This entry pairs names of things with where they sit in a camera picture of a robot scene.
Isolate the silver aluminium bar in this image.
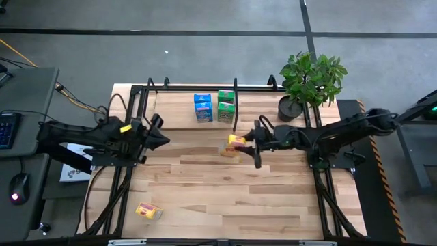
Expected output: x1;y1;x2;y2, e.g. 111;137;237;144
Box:
299;240;338;246
108;238;147;246

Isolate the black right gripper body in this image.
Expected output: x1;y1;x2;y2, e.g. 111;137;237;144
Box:
252;119;284;169

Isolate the yellow floor cable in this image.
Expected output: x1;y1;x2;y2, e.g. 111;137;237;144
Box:
0;38;107;115

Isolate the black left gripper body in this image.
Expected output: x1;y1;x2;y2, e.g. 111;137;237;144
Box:
131;114;164;165

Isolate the yellow cereal box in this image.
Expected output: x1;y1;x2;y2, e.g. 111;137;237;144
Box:
135;202;164;220
219;133;248;159

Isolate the black metal table frame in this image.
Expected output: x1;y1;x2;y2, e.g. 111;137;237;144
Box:
76;83;368;240

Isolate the black computer mouse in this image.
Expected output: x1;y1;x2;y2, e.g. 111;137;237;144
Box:
8;172;31;206

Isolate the black floor cable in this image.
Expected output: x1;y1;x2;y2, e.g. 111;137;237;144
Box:
54;83;107;115

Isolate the black wire shelf frame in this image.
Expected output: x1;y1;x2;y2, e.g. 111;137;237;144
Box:
146;74;279;133

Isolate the white printed box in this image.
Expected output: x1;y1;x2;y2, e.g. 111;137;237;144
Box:
59;143;94;184

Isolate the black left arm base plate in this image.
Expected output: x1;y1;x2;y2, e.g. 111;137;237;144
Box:
90;150;137;168

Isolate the black keyboard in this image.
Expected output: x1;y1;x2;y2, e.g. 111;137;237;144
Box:
0;112;23;150

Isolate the grey desk surface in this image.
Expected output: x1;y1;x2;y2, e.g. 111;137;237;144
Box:
0;153;51;242
0;67;60;159

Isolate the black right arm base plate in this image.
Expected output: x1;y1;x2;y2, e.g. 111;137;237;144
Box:
306;150;367;171

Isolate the black hazard-striped floor mat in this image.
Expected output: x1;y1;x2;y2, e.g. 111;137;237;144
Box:
336;98;408;244

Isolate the black neighbouring robot station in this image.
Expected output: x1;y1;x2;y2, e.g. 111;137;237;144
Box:
375;87;437;197

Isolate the black plant pot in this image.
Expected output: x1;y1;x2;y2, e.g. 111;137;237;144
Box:
277;94;305;123

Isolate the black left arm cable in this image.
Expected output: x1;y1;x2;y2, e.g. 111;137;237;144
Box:
107;92;129;118

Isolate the green leafy plant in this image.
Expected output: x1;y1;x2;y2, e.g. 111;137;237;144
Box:
279;51;348;107

